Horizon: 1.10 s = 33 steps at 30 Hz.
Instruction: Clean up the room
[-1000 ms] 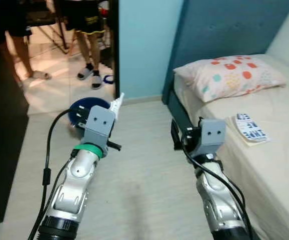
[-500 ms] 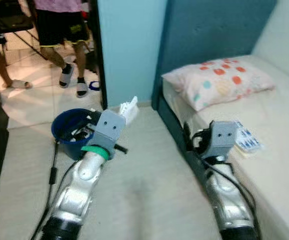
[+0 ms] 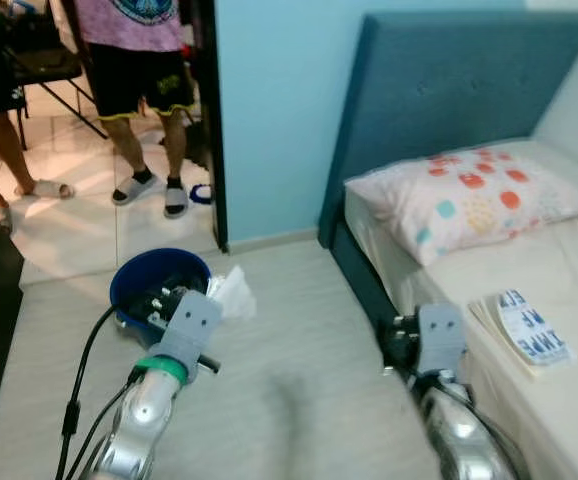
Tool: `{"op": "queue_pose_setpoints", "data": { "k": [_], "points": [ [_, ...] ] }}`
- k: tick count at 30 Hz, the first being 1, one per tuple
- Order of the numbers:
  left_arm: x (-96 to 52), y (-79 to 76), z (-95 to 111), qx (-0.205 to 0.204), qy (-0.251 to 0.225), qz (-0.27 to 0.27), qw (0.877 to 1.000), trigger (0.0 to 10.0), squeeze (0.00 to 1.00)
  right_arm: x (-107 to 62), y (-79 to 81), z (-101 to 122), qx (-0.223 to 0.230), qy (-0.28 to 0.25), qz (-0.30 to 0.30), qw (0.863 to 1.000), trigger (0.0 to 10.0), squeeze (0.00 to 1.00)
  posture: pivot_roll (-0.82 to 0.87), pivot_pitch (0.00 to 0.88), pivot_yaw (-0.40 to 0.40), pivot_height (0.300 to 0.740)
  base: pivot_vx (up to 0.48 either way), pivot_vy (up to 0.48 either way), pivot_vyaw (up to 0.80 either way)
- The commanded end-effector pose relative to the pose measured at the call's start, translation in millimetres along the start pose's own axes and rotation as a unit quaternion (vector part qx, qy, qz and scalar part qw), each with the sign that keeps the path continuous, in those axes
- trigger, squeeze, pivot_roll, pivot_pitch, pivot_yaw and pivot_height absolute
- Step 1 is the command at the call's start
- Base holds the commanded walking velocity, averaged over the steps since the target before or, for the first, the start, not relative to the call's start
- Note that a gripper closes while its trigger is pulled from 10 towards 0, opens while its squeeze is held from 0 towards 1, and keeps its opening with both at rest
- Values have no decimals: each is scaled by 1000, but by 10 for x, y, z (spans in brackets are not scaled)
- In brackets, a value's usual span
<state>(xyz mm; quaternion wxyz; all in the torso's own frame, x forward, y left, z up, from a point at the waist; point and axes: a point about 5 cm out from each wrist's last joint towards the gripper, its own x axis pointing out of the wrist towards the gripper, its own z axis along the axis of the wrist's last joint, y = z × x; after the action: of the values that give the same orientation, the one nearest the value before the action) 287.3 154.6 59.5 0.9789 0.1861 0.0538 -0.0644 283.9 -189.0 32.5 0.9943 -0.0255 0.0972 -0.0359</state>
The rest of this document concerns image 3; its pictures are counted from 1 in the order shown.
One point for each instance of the white paper trash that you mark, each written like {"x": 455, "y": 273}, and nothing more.
{"x": 231, "y": 295}

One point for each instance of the white book with blue letters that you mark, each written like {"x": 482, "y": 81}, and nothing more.
{"x": 529, "y": 330}

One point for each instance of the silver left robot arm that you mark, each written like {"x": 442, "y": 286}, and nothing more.
{"x": 144, "y": 420}

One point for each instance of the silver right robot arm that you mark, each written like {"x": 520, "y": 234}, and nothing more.
{"x": 464, "y": 440}

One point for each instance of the blue round trash bin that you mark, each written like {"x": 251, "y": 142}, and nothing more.
{"x": 159, "y": 265}

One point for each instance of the pink pillow with orange spots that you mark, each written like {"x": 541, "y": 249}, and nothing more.
{"x": 469, "y": 200}

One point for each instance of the person in pink shirt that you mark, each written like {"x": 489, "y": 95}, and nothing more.
{"x": 134, "y": 85}

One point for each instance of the dark teal headboard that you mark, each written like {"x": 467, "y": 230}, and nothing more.
{"x": 449, "y": 90}

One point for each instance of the black folding chair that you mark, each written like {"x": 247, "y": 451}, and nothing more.
{"x": 49, "y": 65}

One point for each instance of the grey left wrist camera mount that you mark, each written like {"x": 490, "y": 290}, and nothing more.
{"x": 189, "y": 325}

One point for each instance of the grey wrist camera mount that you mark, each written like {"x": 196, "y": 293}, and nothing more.
{"x": 189, "y": 325}
{"x": 441, "y": 335}

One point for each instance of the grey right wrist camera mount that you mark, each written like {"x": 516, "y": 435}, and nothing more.
{"x": 441, "y": 335}

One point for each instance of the black door frame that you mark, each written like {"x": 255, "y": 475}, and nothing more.
{"x": 209, "y": 120}

